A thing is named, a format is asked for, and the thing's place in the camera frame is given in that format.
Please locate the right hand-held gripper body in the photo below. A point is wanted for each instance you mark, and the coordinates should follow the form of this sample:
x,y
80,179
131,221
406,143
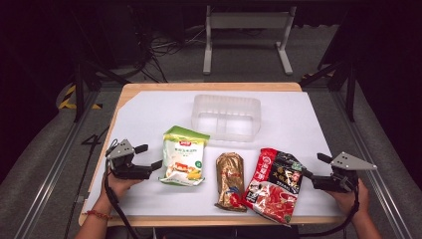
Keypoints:
x,y
341,181

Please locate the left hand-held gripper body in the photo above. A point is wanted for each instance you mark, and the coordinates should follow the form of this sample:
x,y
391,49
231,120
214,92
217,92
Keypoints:
x,y
126,169

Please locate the green and white food packet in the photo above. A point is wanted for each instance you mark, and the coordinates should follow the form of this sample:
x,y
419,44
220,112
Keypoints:
x,y
184,156

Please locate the red and black food packet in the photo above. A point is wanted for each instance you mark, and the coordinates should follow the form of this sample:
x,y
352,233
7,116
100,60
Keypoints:
x,y
275,189

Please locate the gold brown food packet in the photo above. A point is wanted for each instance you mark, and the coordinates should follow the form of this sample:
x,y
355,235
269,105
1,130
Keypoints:
x,y
230,181

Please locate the clear plastic container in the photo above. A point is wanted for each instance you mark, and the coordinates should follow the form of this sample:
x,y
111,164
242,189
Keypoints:
x,y
226,118

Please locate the person's left hand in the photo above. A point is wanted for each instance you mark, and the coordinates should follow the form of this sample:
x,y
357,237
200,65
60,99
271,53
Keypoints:
x,y
117,189

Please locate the person's right hand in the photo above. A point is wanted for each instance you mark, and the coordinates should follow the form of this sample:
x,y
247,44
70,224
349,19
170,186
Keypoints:
x,y
351,200

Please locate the black metal stand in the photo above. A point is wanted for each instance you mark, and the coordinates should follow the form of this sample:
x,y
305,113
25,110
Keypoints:
x,y
350,89
79,86

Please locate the yellow black hazard tape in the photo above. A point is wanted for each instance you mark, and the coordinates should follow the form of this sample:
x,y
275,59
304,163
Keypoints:
x,y
68,99

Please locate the grey metal stand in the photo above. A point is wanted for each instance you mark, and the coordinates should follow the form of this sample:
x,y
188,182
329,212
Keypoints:
x,y
249,20

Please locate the aluminium floor rail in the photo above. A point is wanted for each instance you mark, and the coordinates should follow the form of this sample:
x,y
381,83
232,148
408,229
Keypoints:
x,y
49,186
381,186

